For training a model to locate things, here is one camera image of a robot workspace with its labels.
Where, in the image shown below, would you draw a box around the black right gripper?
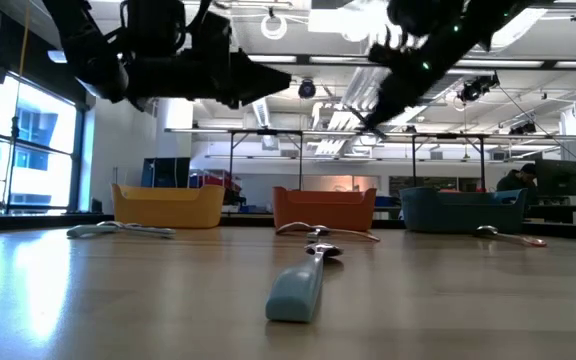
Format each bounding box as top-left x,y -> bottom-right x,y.
365,49 -> 444,129

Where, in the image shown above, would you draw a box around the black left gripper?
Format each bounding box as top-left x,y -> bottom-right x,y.
127,13 -> 292,110

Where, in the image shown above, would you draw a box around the spoon with orange handle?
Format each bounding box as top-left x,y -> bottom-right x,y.
473,224 -> 548,249
274,221 -> 382,244

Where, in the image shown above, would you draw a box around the spoon with light blue handle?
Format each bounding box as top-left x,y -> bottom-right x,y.
65,221 -> 134,240
264,242 -> 344,324

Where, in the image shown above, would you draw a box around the ceiling light strip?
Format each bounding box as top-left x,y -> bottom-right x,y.
246,53 -> 369,65
455,58 -> 576,70

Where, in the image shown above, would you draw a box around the black framed workstation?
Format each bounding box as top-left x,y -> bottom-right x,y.
165,127 -> 359,192
382,130 -> 576,192

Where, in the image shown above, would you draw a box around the red storage boxes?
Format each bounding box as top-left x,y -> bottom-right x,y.
189,168 -> 243,201

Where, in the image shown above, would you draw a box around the orange plastic bin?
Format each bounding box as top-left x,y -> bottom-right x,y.
271,185 -> 378,233

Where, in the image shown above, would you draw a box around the dark blue plastic bin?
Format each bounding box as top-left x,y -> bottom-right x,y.
399,186 -> 529,235

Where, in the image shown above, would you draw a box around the blue cabinet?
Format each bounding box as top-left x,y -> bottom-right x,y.
140,156 -> 192,189

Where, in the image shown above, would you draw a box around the person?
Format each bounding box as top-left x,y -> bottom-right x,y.
495,162 -> 539,194

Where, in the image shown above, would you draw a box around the yellow plastic bin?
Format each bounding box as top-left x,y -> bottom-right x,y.
110,182 -> 227,230

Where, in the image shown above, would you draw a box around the black computer monitor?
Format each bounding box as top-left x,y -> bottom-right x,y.
534,158 -> 576,198

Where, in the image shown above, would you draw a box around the large window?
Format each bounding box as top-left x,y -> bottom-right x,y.
0,74 -> 87,214

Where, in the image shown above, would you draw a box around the black overhead camera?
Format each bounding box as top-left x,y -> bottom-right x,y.
297,78 -> 318,100

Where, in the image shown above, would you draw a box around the black ceiling camera rig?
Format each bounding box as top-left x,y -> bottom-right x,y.
456,71 -> 501,105

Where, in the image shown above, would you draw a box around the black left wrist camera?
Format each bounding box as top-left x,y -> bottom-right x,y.
120,0 -> 187,57

